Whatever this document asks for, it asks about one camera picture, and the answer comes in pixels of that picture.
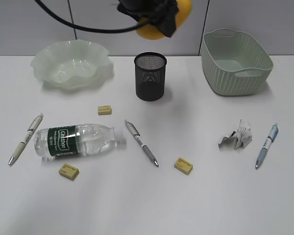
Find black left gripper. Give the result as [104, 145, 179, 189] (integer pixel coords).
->
[117, 0, 179, 38]

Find yellow mango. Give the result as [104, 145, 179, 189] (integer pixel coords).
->
[136, 0, 192, 40]

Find white waste paper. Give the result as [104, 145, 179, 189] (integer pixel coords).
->
[218, 119, 252, 150]

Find clear water bottle green label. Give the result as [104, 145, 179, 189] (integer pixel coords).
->
[34, 123, 125, 158]

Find blue grip white pen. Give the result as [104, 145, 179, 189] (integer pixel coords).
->
[255, 123, 278, 169]

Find green grip white pen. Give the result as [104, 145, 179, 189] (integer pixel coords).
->
[8, 113, 44, 166]

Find black mesh pen holder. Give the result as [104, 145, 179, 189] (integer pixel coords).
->
[134, 52, 167, 101]

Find pale green plastic basket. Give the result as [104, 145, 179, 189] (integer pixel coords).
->
[201, 28, 273, 96]

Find pale green wavy glass plate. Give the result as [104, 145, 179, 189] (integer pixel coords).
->
[30, 39, 114, 93]

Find yellow eraser top centre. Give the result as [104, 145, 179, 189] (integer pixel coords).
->
[98, 106, 112, 116]

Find yellow eraser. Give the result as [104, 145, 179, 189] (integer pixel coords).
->
[59, 164, 79, 181]
[98, 106, 112, 116]
[174, 158, 193, 175]

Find grey grip white pen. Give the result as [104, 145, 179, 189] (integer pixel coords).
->
[124, 120, 159, 167]

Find yellow eraser bottom right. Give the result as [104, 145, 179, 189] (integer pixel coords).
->
[174, 158, 193, 175]

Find yellow eraser bottom left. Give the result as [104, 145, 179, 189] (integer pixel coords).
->
[59, 164, 79, 181]

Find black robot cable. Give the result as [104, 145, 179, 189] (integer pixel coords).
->
[34, 0, 150, 34]

